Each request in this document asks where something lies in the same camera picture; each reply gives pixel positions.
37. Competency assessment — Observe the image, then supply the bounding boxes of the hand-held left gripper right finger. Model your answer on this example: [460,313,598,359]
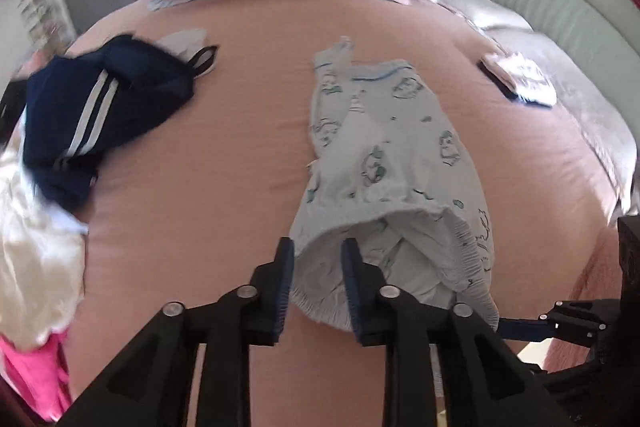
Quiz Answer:
[341,237,576,427]

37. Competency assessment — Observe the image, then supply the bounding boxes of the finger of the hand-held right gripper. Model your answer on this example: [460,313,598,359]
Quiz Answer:
[497,300,608,348]

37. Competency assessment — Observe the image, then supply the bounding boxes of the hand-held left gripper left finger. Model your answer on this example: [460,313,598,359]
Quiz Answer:
[55,237,296,427]

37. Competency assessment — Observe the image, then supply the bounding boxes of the light blue printed pants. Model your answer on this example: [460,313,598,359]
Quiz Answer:
[290,37,501,333]

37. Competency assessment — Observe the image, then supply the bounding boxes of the pink sheeted bed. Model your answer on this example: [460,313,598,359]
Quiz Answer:
[10,0,621,408]

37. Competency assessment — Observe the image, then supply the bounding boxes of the pale quilted pillow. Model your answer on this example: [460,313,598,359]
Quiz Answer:
[430,0,533,32]
[492,29,636,215]

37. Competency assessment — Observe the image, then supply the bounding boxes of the folded pink printed garment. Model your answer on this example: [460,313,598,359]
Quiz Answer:
[482,52,557,108]

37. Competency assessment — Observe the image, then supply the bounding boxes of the navy white-striped pants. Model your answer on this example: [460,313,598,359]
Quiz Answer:
[25,35,196,212]

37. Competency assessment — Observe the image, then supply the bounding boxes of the white garment black trim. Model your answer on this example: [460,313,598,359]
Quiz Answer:
[160,28,219,80]

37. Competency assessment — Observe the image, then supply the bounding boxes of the magenta garment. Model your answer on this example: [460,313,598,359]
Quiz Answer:
[0,332,73,423]

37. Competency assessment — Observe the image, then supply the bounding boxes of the white shelf rack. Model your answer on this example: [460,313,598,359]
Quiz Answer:
[17,0,61,52]

